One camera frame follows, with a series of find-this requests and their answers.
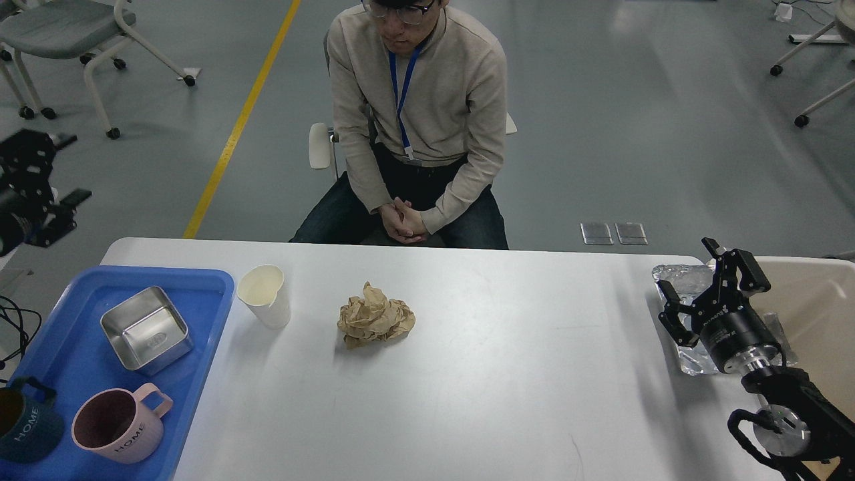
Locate beige plastic bin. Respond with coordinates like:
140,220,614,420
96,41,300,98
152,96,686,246
751,256,854,420

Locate seated man in beige sweater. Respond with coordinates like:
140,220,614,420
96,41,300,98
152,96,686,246
293,1,509,250

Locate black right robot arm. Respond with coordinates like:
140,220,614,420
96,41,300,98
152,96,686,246
657,237,854,480

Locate blue plastic tray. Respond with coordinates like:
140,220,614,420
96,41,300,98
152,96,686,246
1,266,234,480

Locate white power adapter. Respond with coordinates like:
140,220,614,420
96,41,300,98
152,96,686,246
774,1,794,23

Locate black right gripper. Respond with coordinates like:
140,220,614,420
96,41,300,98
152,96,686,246
656,237,782,374

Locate metal floor plate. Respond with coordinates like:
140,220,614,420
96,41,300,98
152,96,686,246
580,222,614,246
615,222,649,246

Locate pink HOME mug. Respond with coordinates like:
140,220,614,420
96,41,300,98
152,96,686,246
72,383,174,464

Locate aluminium foil tray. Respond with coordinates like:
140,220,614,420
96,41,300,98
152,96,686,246
651,264,799,375

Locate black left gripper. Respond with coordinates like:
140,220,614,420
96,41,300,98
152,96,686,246
1,129,92,258

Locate stainless steel rectangular tray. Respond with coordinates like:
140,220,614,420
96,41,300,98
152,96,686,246
99,286,194,377

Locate right metal floor plate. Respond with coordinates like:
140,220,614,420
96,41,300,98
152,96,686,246
615,222,649,246

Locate crumpled brown paper ball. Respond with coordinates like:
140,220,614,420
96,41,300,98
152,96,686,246
337,281,416,349

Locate white paper cup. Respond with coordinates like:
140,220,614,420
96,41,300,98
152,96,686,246
237,265,291,329

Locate dark blue HOME mug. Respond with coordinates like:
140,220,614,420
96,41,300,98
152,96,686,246
1,377,65,464

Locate white wheeled chair right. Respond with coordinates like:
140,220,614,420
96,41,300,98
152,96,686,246
769,0,855,129

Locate black cables at left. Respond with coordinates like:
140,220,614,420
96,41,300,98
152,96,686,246
0,296,43,371

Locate grey wheeled chair left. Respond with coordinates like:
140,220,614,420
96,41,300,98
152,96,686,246
1,1,196,140

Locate left metal floor plate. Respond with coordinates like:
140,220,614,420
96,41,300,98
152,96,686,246
580,222,614,246

